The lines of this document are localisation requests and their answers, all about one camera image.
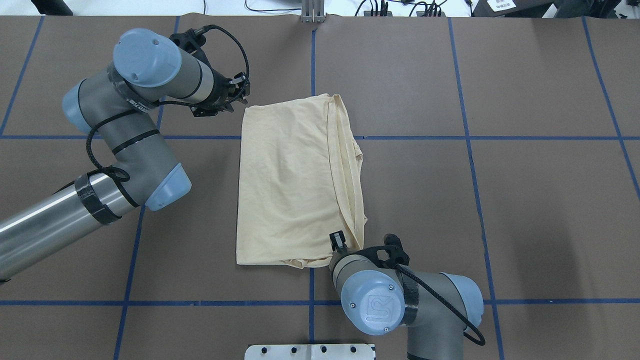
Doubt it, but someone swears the blue tape line near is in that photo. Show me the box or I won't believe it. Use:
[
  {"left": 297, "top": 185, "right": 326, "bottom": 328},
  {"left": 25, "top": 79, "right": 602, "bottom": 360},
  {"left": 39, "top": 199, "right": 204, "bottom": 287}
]
[{"left": 0, "top": 298, "right": 640, "bottom": 306}]

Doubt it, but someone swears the black braided left cable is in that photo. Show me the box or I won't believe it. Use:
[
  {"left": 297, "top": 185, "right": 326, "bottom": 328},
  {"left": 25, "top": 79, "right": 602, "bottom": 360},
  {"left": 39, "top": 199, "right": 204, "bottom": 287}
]
[{"left": 86, "top": 24, "right": 251, "bottom": 183}]

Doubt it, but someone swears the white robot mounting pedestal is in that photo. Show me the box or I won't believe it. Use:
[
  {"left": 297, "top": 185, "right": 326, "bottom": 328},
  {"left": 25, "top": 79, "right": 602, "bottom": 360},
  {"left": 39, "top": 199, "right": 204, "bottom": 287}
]
[{"left": 244, "top": 342, "right": 377, "bottom": 360}]

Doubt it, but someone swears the black braided right cable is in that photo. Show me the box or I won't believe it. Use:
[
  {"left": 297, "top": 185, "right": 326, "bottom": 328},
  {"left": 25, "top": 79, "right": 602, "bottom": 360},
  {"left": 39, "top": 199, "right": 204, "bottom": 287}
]
[{"left": 395, "top": 264, "right": 487, "bottom": 347}]

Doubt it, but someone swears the black braided cable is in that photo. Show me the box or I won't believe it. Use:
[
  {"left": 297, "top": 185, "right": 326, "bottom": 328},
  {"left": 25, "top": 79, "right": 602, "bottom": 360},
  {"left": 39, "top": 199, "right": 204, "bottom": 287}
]
[
  {"left": 395, "top": 264, "right": 487, "bottom": 347},
  {"left": 86, "top": 24, "right": 251, "bottom": 183}
]

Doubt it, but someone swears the aluminium frame post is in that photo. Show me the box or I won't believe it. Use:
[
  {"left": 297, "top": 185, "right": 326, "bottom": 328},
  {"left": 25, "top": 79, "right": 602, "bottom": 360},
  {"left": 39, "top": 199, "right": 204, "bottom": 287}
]
[{"left": 300, "top": 0, "right": 326, "bottom": 23}]

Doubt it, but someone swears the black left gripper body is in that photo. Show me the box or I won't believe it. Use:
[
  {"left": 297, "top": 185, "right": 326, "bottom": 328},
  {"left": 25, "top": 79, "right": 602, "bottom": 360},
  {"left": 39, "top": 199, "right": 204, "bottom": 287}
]
[{"left": 169, "top": 30, "right": 250, "bottom": 117}]

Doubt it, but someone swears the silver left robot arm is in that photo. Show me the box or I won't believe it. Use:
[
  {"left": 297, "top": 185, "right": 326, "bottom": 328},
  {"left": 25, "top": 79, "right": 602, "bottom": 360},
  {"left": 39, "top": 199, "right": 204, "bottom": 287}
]
[{"left": 0, "top": 24, "right": 250, "bottom": 284}]

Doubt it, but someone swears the cream long-sleeve graphic shirt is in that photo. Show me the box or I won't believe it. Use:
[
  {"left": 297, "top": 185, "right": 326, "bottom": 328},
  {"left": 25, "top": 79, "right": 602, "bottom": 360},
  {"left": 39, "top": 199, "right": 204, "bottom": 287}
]
[{"left": 236, "top": 93, "right": 367, "bottom": 269}]

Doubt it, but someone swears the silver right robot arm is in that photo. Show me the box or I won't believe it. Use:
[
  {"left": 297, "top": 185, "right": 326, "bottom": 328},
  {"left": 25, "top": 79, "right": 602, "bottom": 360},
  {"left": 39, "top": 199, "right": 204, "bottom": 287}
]
[{"left": 328, "top": 231, "right": 487, "bottom": 360}]

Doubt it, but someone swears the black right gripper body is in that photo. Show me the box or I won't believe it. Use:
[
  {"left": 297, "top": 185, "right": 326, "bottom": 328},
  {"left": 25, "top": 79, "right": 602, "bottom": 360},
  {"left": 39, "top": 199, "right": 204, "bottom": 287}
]
[{"left": 329, "top": 234, "right": 410, "bottom": 268}]

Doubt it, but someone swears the blue tape line lengthwise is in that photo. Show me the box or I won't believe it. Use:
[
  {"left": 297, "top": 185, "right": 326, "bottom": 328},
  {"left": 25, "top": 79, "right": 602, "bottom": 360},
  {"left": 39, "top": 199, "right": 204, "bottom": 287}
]
[{"left": 308, "top": 20, "right": 318, "bottom": 346}]

